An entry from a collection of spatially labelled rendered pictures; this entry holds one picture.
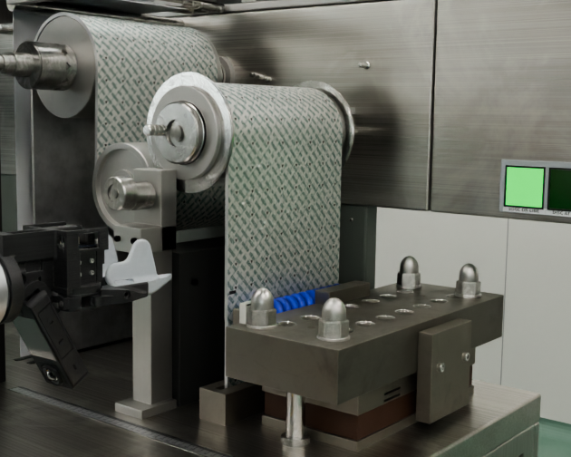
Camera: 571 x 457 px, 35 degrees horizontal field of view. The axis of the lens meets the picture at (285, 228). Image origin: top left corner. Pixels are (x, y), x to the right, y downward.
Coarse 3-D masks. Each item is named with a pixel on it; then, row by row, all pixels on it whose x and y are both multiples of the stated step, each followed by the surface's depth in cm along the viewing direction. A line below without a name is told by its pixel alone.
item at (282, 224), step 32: (256, 192) 112; (288, 192) 117; (320, 192) 122; (256, 224) 112; (288, 224) 117; (320, 224) 123; (256, 256) 113; (288, 256) 118; (320, 256) 123; (256, 288) 113; (288, 288) 118
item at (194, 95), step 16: (176, 96) 109; (192, 96) 108; (208, 96) 107; (208, 112) 106; (208, 128) 107; (208, 144) 107; (160, 160) 112; (208, 160) 107; (192, 176) 109; (224, 176) 113
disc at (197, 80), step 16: (176, 80) 110; (192, 80) 109; (208, 80) 107; (160, 96) 112; (224, 96) 106; (224, 112) 106; (224, 128) 106; (224, 144) 106; (224, 160) 106; (208, 176) 108; (192, 192) 110
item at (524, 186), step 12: (516, 168) 118; (516, 180) 118; (528, 180) 117; (540, 180) 116; (516, 192) 118; (528, 192) 117; (540, 192) 116; (516, 204) 118; (528, 204) 117; (540, 204) 116
